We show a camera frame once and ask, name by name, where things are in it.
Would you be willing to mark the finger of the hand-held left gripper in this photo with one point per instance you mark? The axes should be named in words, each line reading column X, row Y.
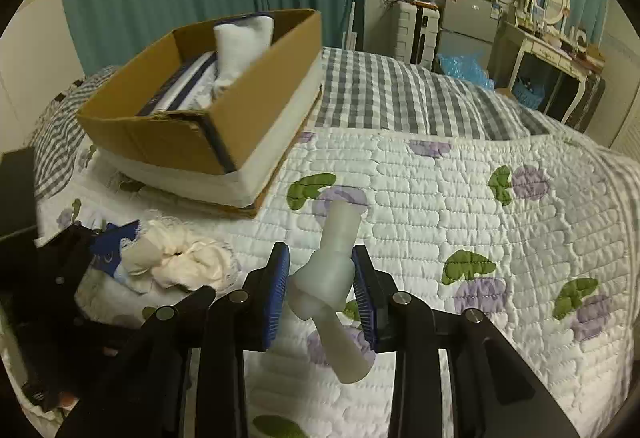
column 107, row 250

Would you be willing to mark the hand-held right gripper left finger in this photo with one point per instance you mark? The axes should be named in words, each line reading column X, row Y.
column 277, row 298

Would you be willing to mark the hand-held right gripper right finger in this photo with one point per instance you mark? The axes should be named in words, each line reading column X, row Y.
column 362, row 300

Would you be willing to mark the small white cloth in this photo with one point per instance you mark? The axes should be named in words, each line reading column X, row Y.
column 137, row 263

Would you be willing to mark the white soft tube toy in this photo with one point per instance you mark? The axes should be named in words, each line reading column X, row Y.
column 325, row 278

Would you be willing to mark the cardboard box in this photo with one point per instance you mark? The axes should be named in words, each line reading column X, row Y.
column 165, row 138

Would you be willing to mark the cream crumpled cloth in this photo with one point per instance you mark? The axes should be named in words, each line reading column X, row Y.
column 190, row 258

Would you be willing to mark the dark rectangular object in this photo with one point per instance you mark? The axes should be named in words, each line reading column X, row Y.
column 15, row 193

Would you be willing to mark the floral quilted bedspread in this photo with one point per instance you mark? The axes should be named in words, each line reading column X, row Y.
column 440, row 218

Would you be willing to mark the blue striped white cloth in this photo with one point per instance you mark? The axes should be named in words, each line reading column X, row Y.
column 175, row 86

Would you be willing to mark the grey checked blanket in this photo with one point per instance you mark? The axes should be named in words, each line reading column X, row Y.
column 390, row 93

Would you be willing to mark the white rolled towel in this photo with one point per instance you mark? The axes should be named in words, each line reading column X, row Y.
column 240, row 53

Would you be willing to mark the blue plastic bag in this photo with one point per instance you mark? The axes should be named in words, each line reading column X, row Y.
column 530, row 93
column 462, row 71

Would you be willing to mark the white ribbed suitcase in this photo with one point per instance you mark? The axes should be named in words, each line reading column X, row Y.
column 415, row 33

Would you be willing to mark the silver fridge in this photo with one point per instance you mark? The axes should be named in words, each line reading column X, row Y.
column 470, row 28

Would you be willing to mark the white dressing table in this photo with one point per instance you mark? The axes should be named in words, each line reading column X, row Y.
column 545, row 51

